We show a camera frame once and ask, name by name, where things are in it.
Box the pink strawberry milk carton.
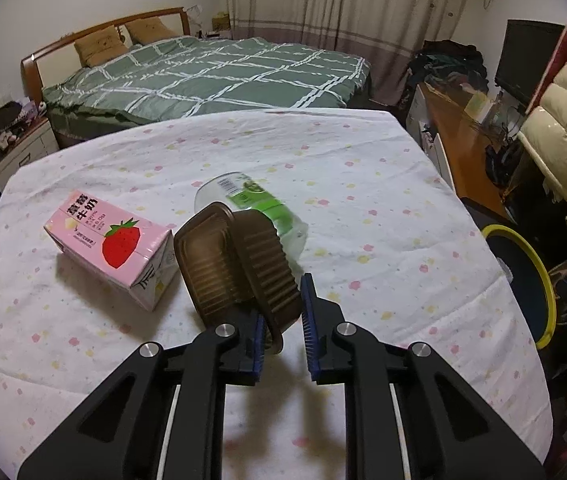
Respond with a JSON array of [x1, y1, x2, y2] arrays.
[[44, 191, 178, 312]]

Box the yellow rimmed trash bin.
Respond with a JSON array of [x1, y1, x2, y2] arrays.
[[482, 224, 557, 350]]

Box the black television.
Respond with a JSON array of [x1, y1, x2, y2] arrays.
[[495, 20, 564, 106]]

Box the clothes pile on cabinet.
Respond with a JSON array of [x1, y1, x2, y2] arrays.
[[398, 40, 489, 105]]

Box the left brown pillow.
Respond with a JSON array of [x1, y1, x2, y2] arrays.
[[74, 26, 128, 68]]

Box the brown plastic tray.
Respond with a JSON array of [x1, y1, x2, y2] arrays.
[[174, 202, 302, 354]]

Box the clear green label bottle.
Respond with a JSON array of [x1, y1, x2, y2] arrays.
[[194, 171, 308, 261]]

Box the green plaid duvet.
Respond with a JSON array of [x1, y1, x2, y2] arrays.
[[42, 36, 370, 124]]

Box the right brown pillow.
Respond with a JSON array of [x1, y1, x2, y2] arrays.
[[125, 16, 179, 46]]

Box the pink white curtain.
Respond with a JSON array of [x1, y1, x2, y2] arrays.
[[228, 0, 466, 105]]

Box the white dotted table cloth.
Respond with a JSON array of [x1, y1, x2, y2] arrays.
[[0, 108, 553, 479]]

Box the white bedside drawer cabinet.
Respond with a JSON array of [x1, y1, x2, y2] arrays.
[[0, 118, 59, 192]]

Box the brown pillow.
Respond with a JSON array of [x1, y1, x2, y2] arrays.
[[125, 16, 179, 46], [74, 26, 128, 68]]

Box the wooden bed headboard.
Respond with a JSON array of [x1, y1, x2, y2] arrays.
[[21, 8, 191, 104]]

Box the wooden side cabinet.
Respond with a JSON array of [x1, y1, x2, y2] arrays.
[[406, 84, 510, 223]]

